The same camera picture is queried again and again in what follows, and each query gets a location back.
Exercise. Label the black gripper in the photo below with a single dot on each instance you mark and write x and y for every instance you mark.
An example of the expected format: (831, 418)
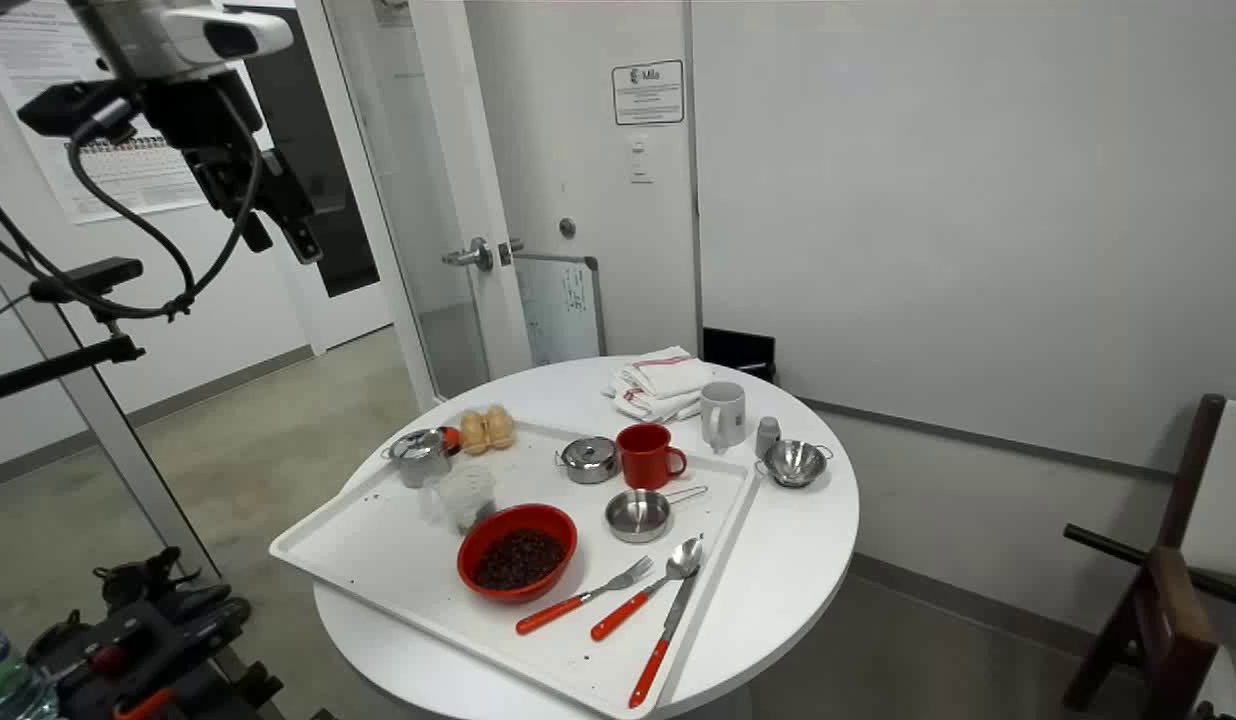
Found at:
(222, 143)

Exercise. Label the red plastic bowl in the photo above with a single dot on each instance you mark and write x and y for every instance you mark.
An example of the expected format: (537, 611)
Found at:
(476, 574)

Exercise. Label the small open steel bowl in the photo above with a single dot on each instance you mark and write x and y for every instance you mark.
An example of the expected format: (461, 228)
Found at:
(638, 519)

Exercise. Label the shiny steel bowl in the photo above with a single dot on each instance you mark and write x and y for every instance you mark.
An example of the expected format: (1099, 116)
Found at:
(792, 464)

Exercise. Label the white door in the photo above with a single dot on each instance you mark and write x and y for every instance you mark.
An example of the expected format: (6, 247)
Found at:
(472, 203)

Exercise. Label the grey metal stand pole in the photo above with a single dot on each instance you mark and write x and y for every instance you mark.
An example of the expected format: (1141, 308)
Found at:
(109, 424)

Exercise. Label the small orange round container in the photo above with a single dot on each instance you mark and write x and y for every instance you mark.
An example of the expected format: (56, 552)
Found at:
(449, 437)

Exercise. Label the steel canister with lid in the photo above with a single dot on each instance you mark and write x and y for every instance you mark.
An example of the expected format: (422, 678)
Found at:
(417, 463)

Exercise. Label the beige bread roll cluster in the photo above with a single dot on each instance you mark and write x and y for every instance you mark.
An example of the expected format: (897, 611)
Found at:
(484, 430)

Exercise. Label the white plastic tray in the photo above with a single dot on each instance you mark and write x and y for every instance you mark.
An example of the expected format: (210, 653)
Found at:
(376, 547)

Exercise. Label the small lidded steel pot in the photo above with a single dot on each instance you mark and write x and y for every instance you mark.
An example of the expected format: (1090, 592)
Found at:
(588, 463)

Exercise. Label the dark brown beans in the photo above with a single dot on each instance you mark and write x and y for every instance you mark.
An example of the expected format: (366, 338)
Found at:
(518, 557)

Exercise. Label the white red kitchen towel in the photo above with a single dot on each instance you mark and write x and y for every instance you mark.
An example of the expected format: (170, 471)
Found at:
(663, 381)

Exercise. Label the red mug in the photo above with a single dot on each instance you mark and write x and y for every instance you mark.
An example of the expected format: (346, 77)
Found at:
(642, 458)

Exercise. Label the black orange clamp tools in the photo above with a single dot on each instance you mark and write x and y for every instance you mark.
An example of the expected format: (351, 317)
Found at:
(161, 647)

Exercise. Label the black box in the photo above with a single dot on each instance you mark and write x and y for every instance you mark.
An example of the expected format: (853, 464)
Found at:
(739, 353)

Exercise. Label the small steel shaker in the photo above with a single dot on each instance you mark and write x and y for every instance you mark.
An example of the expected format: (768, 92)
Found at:
(768, 432)

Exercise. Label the round white table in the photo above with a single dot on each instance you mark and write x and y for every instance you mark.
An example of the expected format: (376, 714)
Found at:
(802, 560)

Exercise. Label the dark wooden chair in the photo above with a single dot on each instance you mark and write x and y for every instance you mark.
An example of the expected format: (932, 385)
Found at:
(1160, 614)

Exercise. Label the black stereo camera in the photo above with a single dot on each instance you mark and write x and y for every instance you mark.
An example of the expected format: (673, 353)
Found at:
(88, 280)

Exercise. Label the white light switch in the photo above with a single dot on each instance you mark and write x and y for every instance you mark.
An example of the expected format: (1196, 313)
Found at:
(642, 163)

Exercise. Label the white wall sign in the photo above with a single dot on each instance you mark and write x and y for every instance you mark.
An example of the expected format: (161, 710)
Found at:
(651, 92)

